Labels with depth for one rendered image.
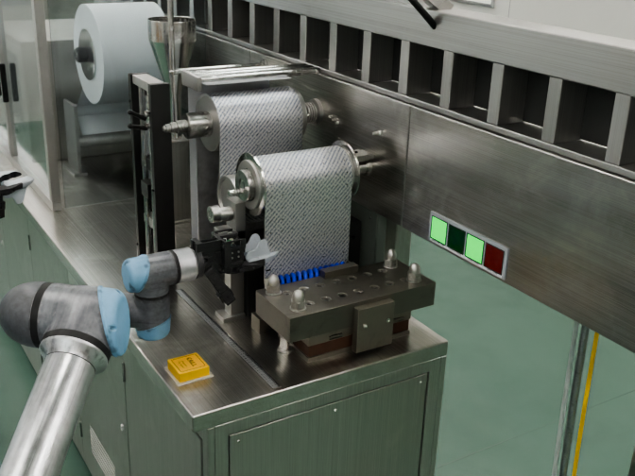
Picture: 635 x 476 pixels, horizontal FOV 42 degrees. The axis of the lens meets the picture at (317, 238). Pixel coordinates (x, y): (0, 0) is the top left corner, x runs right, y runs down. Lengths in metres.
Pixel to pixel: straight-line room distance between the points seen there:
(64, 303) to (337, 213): 0.79
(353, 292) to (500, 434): 1.53
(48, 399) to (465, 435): 2.16
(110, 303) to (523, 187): 0.81
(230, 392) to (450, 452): 1.54
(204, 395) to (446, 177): 0.70
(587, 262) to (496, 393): 2.02
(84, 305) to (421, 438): 1.01
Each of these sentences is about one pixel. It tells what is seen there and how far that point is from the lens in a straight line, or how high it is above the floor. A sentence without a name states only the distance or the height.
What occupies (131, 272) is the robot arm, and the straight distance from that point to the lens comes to 1.78.
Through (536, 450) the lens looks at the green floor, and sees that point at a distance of 3.27.
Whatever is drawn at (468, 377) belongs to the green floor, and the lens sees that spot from 3.64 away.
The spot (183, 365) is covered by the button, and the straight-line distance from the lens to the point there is 1.83.
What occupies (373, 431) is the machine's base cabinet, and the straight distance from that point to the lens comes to 2.01.
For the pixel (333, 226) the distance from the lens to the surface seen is 2.00.
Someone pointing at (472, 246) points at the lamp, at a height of 1.19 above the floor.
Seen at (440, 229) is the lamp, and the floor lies 1.19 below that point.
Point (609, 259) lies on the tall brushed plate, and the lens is 1.56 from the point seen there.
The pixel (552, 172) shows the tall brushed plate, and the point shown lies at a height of 1.41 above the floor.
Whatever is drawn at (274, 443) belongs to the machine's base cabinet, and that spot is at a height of 0.77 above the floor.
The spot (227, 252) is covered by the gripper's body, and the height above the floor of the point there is 1.14.
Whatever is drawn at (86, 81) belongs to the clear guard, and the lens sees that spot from 2.76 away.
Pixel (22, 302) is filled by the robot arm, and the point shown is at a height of 1.22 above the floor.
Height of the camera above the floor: 1.86
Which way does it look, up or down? 22 degrees down
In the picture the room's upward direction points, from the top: 2 degrees clockwise
